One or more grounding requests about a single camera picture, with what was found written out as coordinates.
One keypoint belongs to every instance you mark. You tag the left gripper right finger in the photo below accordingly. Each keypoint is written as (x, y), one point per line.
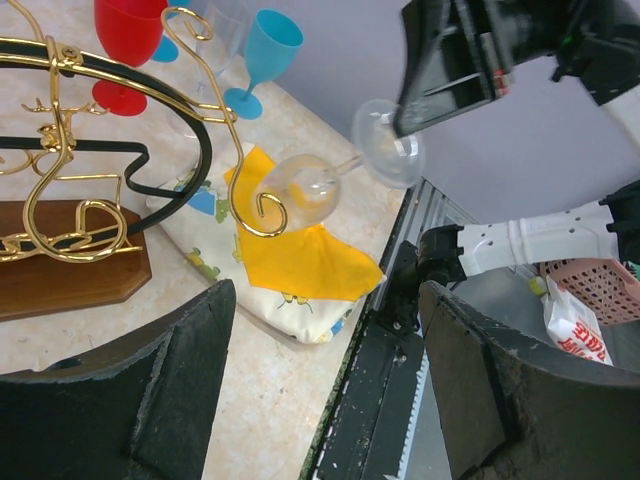
(513, 407)

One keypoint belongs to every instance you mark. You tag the blue wine glass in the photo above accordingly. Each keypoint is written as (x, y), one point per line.
(272, 44)
(167, 50)

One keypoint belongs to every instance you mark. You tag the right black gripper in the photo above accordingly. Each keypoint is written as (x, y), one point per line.
(461, 54)

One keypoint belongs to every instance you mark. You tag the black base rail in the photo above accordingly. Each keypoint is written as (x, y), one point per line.
(363, 432)

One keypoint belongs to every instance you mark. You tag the clear wine glass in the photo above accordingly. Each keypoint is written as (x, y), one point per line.
(229, 20)
(310, 187)

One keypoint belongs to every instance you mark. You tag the gold wire glass rack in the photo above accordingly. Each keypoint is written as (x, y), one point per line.
(64, 255)

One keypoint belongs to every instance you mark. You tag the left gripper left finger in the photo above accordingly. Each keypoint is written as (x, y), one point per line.
(139, 407)

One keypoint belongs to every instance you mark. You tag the yellow floral cloth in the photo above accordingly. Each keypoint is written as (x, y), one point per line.
(304, 283)

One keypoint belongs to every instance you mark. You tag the white red printed bag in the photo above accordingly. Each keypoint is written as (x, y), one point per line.
(572, 326)

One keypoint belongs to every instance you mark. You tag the red wine glass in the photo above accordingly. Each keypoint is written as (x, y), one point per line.
(130, 32)

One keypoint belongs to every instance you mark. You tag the pink plastic basket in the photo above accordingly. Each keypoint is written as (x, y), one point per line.
(608, 287)

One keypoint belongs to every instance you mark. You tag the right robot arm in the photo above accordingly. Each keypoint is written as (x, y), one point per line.
(530, 115)

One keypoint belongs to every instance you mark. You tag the aluminium frame rail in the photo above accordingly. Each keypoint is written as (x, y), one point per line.
(423, 207)

